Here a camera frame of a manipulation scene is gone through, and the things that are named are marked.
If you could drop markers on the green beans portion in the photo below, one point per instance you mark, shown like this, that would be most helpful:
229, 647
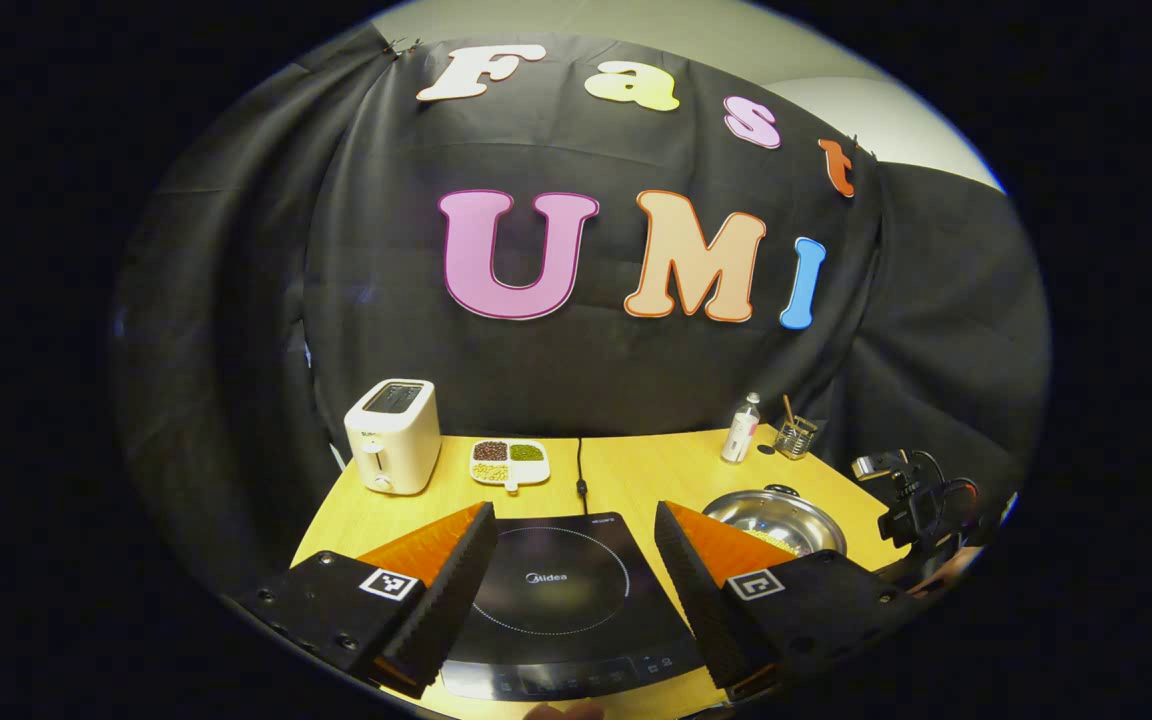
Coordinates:
527, 452

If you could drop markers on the white toaster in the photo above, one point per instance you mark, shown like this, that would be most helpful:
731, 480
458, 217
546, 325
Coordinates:
391, 445

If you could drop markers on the thin wooden stick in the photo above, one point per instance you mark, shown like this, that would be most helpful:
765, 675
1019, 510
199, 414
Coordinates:
789, 410

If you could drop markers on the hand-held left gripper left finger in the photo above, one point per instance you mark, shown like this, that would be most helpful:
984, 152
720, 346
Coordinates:
451, 600

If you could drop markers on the yellow soybeans pile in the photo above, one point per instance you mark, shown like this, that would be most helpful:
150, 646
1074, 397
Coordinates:
771, 543

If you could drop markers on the small glass jar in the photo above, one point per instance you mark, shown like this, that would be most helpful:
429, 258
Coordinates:
796, 440

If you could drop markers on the dark red beans portion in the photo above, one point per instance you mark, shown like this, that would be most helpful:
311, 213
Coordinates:
490, 451

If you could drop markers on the black induction cooktop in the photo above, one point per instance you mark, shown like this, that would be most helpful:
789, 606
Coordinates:
566, 620

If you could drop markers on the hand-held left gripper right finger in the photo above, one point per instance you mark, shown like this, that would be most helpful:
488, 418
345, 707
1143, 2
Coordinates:
696, 600

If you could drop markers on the small white bottle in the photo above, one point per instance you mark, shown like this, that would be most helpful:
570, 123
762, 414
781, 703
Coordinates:
739, 435

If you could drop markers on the pale yellow beans portion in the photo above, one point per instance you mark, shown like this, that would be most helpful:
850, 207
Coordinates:
490, 472

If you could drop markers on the white divided dish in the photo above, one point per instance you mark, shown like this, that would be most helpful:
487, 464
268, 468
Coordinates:
526, 472

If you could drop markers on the stainless steel pot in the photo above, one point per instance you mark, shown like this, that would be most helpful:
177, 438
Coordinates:
786, 515

